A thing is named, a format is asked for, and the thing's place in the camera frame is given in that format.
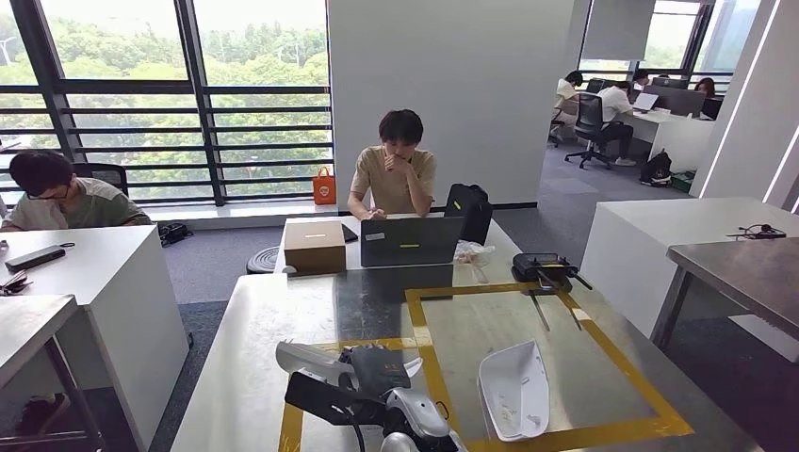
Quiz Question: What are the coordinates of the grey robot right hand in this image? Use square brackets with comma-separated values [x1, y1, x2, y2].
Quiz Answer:
[335, 342, 414, 401]

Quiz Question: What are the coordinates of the white plastic shell part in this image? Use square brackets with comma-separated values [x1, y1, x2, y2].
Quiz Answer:
[273, 339, 425, 392]
[477, 339, 552, 444]

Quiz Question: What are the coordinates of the steel workbench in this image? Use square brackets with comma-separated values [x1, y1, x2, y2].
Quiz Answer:
[169, 211, 767, 452]

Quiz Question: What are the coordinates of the grey laptop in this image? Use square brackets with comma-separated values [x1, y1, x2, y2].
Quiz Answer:
[359, 216, 467, 270]

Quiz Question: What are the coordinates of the cardboard box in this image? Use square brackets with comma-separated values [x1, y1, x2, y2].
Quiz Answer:
[283, 220, 349, 275]

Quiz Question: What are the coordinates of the clear plastic bag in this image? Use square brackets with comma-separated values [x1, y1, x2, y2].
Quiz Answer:
[452, 240, 497, 285]

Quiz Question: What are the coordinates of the black ribbed round disc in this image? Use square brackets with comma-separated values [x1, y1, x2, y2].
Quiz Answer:
[245, 245, 283, 276]

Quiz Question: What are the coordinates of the black backpack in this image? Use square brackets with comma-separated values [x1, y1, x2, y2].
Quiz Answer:
[639, 149, 674, 189]
[443, 182, 495, 247]

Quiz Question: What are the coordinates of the orange paper bag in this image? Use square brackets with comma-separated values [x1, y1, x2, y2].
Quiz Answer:
[311, 166, 337, 208]

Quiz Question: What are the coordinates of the black remote controller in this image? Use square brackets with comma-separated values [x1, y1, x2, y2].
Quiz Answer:
[511, 251, 595, 333]

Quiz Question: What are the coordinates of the small black bag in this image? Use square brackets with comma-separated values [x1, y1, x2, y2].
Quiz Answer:
[156, 221, 195, 247]

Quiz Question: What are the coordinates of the white table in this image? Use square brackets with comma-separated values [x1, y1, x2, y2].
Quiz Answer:
[579, 197, 799, 363]

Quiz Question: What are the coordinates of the steel table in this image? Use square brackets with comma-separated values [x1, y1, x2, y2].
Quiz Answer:
[0, 293, 105, 452]
[648, 235, 799, 351]

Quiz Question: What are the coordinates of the black rectangular device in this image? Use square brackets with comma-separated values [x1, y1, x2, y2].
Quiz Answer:
[4, 244, 68, 274]

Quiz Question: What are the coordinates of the white office desk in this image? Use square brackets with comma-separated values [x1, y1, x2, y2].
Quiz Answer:
[617, 108, 717, 173]

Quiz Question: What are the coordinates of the black headset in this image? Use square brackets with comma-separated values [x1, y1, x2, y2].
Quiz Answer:
[726, 222, 789, 242]

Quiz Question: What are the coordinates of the grey roller blind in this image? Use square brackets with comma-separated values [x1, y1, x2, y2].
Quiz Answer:
[579, 0, 658, 63]

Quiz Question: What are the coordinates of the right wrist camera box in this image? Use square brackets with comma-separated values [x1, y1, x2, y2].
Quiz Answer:
[283, 368, 389, 429]

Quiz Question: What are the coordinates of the black camera cable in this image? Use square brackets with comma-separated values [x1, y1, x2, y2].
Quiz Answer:
[330, 404, 367, 452]

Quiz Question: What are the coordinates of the black window frame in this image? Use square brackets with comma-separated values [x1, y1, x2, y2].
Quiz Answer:
[0, 0, 335, 208]

